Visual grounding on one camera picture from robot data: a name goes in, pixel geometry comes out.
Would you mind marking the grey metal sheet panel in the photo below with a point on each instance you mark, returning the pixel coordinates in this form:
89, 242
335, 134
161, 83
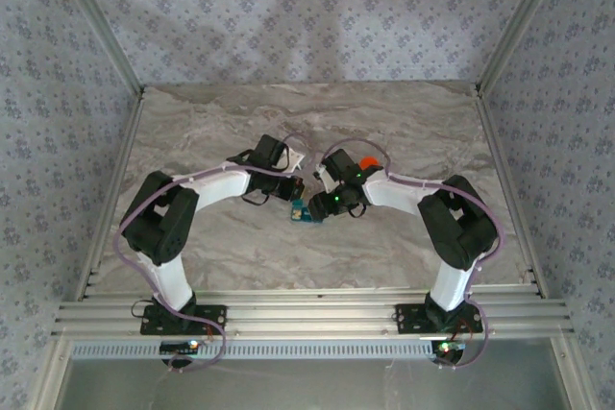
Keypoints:
312, 386

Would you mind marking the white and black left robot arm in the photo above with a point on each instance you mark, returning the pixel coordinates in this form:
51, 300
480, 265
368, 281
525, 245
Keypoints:
221, 186

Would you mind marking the aluminium frame leg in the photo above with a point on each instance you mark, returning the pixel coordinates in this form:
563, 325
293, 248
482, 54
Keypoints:
50, 376
572, 376

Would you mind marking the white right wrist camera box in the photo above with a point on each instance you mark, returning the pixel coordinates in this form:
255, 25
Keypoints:
329, 179

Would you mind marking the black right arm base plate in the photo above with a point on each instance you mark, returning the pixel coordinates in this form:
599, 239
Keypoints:
408, 321

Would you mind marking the small circuit board green light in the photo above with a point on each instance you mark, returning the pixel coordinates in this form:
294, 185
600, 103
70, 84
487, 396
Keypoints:
449, 347
180, 346

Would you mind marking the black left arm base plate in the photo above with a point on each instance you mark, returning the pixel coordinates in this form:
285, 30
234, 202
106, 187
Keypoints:
216, 326

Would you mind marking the aluminium corner post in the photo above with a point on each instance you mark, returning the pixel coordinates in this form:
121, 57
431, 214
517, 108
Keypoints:
523, 21
96, 21

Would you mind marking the teal pill organizer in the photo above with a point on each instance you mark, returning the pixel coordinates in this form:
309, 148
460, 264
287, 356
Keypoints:
300, 222

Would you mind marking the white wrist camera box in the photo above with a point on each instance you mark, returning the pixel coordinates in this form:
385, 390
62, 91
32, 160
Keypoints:
329, 179
294, 160

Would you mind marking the aluminium side rail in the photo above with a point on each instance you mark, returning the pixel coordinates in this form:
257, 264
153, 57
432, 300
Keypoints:
504, 155
115, 165

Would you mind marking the aluminium frame rail beam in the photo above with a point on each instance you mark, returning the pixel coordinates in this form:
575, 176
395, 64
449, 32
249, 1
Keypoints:
312, 314

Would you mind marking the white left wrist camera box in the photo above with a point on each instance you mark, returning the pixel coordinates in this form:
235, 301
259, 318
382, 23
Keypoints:
294, 160

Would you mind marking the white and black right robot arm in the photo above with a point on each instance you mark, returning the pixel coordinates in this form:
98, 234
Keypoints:
399, 194

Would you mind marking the small yellow pill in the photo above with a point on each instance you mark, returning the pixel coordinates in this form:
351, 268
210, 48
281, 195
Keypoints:
298, 213

